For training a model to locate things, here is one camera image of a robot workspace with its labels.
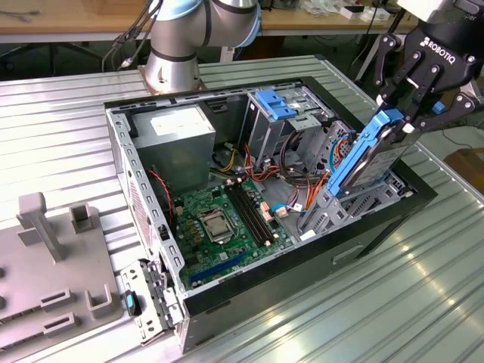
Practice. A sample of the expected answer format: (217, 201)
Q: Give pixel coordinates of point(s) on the green motherboard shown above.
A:
(211, 257)

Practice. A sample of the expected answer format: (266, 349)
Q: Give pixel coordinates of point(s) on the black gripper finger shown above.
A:
(446, 113)
(380, 72)

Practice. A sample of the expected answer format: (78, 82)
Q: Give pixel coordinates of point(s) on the blue plastic drive latch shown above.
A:
(280, 110)

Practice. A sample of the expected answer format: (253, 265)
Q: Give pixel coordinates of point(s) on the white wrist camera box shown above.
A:
(423, 7)

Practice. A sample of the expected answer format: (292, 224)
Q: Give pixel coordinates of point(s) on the black open PC case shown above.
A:
(302, 280)

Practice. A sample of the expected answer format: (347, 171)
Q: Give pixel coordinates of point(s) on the hard disk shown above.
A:
(374, 166)

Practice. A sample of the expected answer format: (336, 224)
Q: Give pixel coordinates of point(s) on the blue black latch clip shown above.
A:
(130, 302)

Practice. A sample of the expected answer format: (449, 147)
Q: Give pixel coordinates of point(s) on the grey optical drive cage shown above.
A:
(264, 132)

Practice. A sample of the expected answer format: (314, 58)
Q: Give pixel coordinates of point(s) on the grey parts rack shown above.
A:
(38, 272)

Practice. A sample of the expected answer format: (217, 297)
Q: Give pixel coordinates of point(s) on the blue expansion slot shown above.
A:
(219, 267)

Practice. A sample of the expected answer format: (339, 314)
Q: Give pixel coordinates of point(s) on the grey slot cover bracket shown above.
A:
(130, 274)

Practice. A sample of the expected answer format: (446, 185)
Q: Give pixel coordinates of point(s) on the wooden desk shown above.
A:
(75, 22)
(321, 22)

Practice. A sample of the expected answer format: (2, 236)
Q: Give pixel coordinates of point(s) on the black RAM slot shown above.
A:
(246, 213)
(255, 210)

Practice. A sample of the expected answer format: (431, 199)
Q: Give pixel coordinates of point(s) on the white upright box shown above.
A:
(227, 53)

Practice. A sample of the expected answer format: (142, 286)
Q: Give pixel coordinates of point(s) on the CPU socket with silver CPU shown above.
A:
(215, 227)

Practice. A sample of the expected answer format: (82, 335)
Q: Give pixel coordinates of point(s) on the black case fan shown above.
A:
(165, 196)

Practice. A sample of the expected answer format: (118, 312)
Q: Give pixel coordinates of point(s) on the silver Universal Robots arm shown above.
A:
(174, 41)

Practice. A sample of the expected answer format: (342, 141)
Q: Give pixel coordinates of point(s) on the small white box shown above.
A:
(349, 15)
(378, 16)

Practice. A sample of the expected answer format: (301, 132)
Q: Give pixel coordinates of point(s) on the grey metal disk bay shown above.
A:
(329, 211)

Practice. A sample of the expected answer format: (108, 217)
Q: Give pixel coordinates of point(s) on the brown cardboard box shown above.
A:
(469, 164)

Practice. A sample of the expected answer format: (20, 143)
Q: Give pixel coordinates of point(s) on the grey power supply unit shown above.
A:
(177, 159)

